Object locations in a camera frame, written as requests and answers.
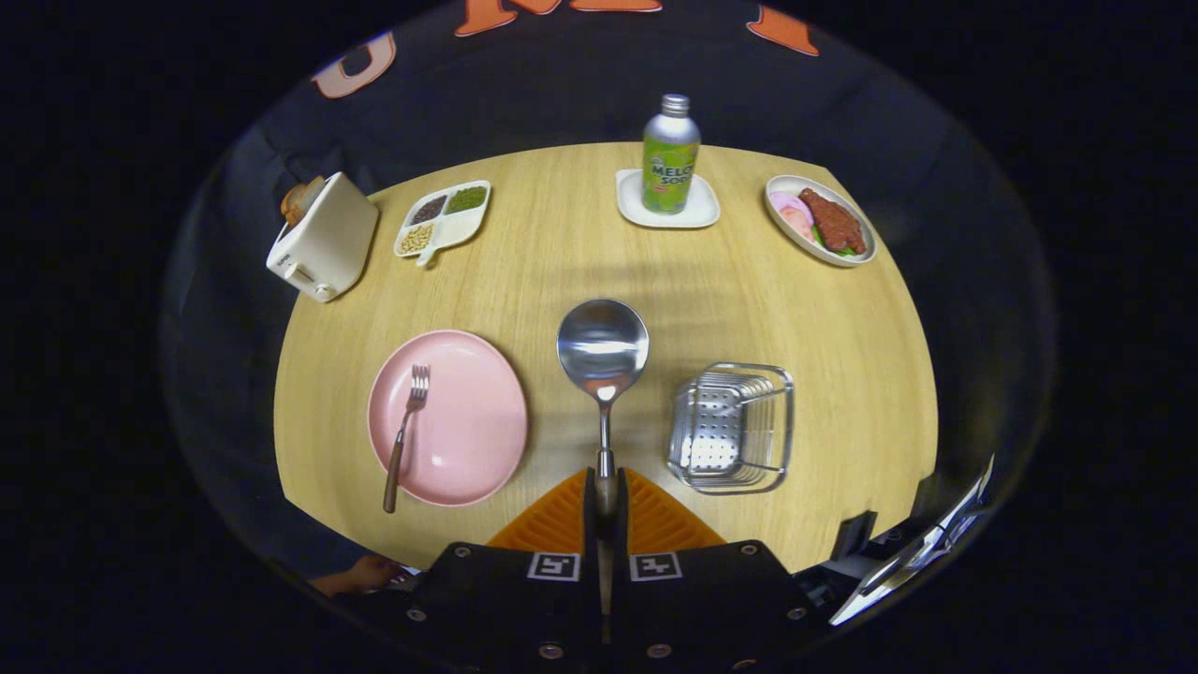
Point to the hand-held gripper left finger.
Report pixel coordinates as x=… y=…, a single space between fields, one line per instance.
x=505 y=608

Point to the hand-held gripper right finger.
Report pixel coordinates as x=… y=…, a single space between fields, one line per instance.
x=702 y=608

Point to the large metal spoon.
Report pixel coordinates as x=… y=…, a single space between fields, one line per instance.
x=603 y=351

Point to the pink round plate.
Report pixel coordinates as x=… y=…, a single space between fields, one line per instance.
x=468 y=431

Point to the pile of yellow soybeans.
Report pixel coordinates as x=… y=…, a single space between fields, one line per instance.
x=416 y=239

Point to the white divided snack tray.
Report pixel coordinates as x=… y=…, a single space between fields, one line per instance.
x=457 y=227

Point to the green lettuce leaf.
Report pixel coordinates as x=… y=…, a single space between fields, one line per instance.
x=842 y=251

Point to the white oval plate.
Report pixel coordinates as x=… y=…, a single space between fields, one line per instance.
x=781 y=229

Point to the white square coaster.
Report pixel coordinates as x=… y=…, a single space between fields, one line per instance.
x=697 y=211

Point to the cream white toaster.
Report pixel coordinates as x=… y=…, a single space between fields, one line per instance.
x=328 y=243

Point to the brown meat slice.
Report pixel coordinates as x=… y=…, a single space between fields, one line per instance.
x=833 y=223

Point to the pink ham slices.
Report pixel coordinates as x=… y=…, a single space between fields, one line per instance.
x=791 y=211

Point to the pile of dark beans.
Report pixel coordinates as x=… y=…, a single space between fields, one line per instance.
x=429 y=208

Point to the pile of green beans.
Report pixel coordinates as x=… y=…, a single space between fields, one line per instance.
x=465 y=198

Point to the green drink bottle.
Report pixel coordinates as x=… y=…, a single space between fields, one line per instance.
x=670 y=168

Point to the toast slice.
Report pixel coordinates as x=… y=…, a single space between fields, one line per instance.
x=299 y=198

